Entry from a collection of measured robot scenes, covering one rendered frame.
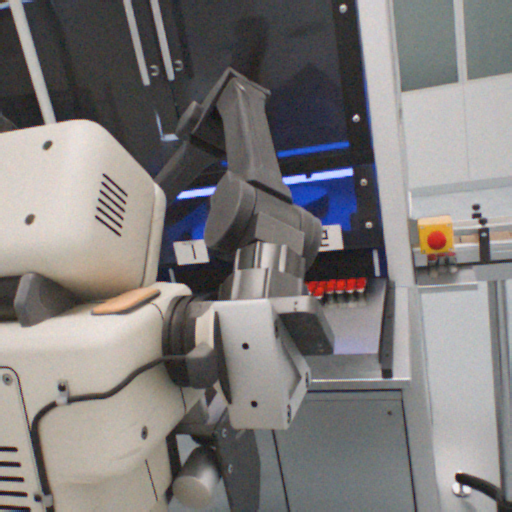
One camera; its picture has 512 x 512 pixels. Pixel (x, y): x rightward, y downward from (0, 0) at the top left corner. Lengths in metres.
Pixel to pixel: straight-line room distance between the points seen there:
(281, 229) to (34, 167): 0.23
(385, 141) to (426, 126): 4.63
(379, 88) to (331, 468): 1.00
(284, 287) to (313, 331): 0.05
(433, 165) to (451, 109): 0.56
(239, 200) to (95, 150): 0.14
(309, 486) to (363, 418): 0.28
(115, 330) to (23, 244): 0.11
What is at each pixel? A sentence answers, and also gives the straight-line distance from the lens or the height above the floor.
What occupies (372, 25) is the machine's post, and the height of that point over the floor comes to 1.46.
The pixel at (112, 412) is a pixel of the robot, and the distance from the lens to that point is 0.45.
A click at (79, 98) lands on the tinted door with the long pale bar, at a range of 1.46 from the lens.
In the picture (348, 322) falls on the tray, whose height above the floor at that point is 0.88.
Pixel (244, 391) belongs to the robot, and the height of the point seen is 1.15.
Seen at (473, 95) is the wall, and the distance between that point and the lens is 5.89.
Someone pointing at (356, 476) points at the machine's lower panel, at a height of 0.34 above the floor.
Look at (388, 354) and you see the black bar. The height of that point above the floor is 0.90.
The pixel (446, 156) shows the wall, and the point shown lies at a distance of 5.94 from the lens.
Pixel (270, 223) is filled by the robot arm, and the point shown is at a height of 1.26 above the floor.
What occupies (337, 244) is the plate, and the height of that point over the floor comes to 1.00.
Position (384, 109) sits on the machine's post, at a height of 1.29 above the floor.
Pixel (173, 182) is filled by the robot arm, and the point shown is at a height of 1.25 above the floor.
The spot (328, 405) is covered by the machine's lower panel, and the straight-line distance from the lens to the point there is 1.51.
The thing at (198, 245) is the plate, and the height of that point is 1.04.
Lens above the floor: 1.39
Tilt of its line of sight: 17 degrees down
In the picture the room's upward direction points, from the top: 11 degrees counter-clockwise
